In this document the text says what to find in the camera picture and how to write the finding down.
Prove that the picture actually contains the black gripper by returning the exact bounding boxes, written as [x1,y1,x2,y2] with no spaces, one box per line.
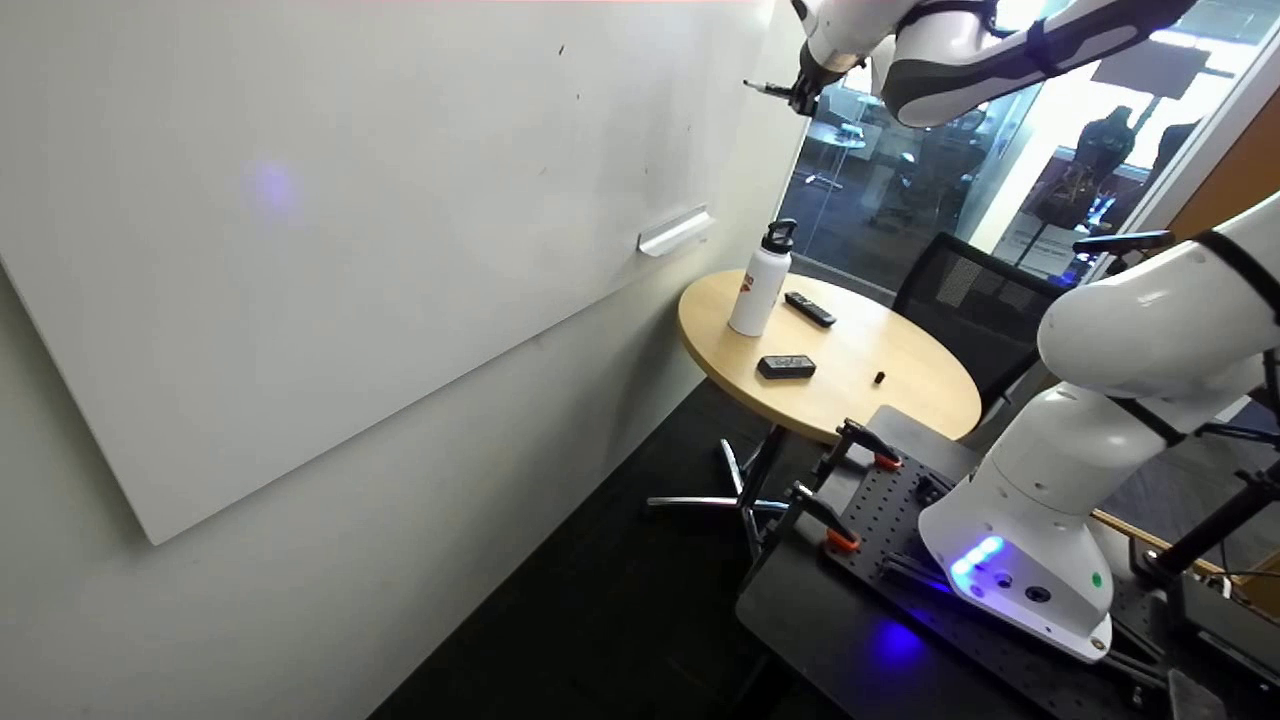
[755,48,839,119]

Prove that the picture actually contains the white bottle with red logo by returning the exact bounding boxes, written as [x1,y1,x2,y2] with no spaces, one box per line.
[726,214,800,341]

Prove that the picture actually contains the long black remote control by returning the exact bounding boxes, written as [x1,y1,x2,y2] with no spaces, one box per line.
[780,287,839,333]

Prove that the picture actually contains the small black rounded eraser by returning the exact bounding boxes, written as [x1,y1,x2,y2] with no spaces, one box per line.
[753,351,819,385]

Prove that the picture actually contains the chrome table base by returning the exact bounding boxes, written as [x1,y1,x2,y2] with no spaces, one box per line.
[644,424,803,552]

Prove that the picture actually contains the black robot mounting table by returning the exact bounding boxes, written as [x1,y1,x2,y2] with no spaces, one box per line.
[732,405,1280,720]

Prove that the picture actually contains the black tripod stand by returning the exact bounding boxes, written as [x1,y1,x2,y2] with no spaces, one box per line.
[1132,455,1280,618]

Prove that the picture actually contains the black clamp with red handle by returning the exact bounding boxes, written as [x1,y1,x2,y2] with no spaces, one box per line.
[787,478,864,561]
[836,420,905,478]

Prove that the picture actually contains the white wall whiteboard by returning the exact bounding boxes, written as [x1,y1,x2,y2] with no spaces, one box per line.
[0,0,776,546]

